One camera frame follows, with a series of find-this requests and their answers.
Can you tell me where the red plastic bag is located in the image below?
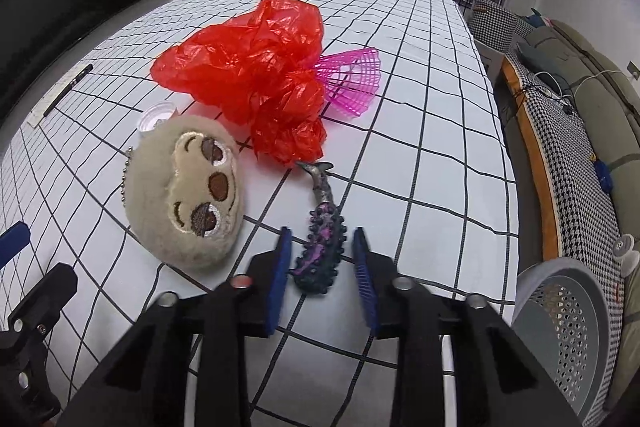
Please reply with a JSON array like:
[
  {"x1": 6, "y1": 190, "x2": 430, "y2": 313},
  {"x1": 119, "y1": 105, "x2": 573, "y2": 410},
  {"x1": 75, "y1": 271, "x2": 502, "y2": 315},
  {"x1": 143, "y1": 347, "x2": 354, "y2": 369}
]
[{"x1": 151, "y1": 0, "x2": 328, "y2": 168}]

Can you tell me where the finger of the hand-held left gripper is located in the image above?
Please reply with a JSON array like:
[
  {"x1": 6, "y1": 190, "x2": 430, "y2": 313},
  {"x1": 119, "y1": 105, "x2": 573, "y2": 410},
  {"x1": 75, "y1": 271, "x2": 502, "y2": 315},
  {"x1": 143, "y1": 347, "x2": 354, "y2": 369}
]
[
  {"x1": 7, "y1": 263, "x2": 79, "y2": 339},
  {"x1": 0, "y1": 222, "x2": 32, "y2": 272}
]

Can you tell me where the pink plastic mesh piece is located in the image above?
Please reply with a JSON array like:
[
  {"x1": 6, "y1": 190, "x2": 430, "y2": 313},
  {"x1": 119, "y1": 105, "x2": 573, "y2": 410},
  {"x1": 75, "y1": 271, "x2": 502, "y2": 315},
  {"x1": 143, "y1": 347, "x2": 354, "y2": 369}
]
[{"x1": 314, "y1": 48, "x2": 383, "y2": 124}]

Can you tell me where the beige sloth plush keychain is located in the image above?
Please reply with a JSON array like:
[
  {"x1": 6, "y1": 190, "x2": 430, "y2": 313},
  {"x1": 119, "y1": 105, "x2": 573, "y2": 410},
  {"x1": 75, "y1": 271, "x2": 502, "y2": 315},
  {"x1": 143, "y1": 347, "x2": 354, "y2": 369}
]
[{"x1": 120, "y1": 114, "x2": 246, "y2": 271}]

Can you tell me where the white plastic cap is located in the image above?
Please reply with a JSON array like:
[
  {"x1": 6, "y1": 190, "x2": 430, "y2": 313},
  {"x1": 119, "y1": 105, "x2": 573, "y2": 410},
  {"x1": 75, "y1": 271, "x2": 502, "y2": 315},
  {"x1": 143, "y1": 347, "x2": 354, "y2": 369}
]
[{"x1": 138, "y1": 103, "x2": 177, "y2": 135}]

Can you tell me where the blue object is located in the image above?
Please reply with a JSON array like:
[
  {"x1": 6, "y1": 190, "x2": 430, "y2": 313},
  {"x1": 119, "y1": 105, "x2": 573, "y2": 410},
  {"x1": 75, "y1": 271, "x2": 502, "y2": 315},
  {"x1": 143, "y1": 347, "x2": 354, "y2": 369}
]
[{"x1": 592, "y1": 159, "x2": 615, "y2": 194}]

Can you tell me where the black power strip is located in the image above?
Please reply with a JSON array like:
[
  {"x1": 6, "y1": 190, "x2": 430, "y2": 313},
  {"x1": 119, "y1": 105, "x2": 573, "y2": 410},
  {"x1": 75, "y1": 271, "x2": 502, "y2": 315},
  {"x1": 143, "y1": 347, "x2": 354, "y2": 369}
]
[{"x1": 520, "y1": 82, "x2": 576, "y2": 115}]

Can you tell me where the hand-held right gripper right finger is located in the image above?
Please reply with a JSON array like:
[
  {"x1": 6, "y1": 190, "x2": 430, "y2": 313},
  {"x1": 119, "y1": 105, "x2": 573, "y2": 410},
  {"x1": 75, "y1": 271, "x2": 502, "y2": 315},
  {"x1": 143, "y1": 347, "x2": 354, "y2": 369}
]
[{"x1": 351, "y1": 227, "x2": 583, "y2": 427}]

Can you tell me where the white charging cable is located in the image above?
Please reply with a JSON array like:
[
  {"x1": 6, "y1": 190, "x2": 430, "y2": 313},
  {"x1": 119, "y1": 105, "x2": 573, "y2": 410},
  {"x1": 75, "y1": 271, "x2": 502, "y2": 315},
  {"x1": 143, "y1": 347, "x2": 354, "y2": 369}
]
[{"x1": 542, "y1": 69, "x2": 631, "y2": 102}]

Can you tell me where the houndstooth sofa cover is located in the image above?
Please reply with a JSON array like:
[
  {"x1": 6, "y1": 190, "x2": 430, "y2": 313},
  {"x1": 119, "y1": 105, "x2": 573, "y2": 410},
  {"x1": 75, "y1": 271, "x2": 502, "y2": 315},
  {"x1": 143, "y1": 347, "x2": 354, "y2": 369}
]
[{"x1": 502, "y1": 49, "x2": 640, "y2": 427}]

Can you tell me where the white checked tablecloth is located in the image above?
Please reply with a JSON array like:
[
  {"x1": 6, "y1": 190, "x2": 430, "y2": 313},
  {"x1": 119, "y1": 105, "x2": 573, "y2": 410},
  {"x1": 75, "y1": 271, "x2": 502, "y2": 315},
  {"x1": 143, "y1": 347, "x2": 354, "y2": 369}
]
[{"x1": 0, "y1": 0, "x2": 521, "y2": 427}]

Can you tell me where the dark teal cushion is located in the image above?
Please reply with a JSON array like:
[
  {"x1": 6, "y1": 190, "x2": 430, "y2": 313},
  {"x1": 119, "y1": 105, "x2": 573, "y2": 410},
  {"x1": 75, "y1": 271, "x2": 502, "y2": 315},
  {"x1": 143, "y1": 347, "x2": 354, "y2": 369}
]
[{"x1": 517, "y1": 42, "x2": 571, "y2": 82}]

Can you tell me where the olive green sofa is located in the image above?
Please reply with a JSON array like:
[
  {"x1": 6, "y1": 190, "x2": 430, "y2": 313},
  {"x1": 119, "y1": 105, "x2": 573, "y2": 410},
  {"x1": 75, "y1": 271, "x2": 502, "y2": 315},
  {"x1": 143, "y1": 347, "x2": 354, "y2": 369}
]
[{"x1": 525, "y1": 19, "x2": 640, "y2": 413}]

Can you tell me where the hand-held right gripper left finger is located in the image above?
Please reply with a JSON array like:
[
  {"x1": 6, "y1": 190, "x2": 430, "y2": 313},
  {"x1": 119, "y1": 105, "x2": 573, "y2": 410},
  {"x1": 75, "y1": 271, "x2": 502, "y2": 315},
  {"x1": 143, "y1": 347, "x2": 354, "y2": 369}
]
[{"x1": 57, "y1": 227, "x2": 293, "y2": 427}]

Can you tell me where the teal soft toy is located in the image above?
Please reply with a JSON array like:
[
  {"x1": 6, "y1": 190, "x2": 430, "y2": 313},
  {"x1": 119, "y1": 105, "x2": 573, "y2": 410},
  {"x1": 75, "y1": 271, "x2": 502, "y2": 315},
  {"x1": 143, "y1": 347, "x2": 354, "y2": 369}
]
[{"x1": 527, "y1": 8, "x2": 556, "y2": 28}]

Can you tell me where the small white fan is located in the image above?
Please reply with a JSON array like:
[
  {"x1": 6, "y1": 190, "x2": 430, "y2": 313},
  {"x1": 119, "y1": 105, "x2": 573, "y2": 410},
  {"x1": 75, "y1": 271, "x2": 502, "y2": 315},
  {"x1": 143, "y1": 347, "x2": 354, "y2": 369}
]
[{"x1": 614, "y1": 234, "x2": 640, "y2": 278}]

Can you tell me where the houndstooth storage pouffe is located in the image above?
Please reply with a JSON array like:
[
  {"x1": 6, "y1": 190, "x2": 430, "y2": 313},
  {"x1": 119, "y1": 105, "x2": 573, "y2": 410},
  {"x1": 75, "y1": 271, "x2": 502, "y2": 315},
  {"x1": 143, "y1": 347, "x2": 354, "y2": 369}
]
[{"x1": 470, "y1": 0, "x2": 536, "y2": 52}]

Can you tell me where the grey perforated plastic basket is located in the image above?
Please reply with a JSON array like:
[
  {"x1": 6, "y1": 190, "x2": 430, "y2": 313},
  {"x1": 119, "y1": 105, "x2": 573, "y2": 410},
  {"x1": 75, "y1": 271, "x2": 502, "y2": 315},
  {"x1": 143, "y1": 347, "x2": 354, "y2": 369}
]
[{"x1": 510, "y1": 257, "x2": 626, "y2": 418}]

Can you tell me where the purple rubber fish toy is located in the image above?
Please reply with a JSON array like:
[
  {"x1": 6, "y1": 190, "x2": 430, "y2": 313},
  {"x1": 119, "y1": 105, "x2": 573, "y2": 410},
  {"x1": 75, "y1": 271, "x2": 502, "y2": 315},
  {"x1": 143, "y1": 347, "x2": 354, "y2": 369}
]
[{"x1": 291, "y1": 161, "x2": 348, "y2": 294}]

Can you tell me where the black pen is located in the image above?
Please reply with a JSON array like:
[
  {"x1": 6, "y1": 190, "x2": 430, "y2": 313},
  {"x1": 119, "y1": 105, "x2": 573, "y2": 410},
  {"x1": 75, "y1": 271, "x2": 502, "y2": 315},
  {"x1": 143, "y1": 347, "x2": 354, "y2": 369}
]
[{"x1": 42, "y1": 63, "x2": 94, "y2": 118}]

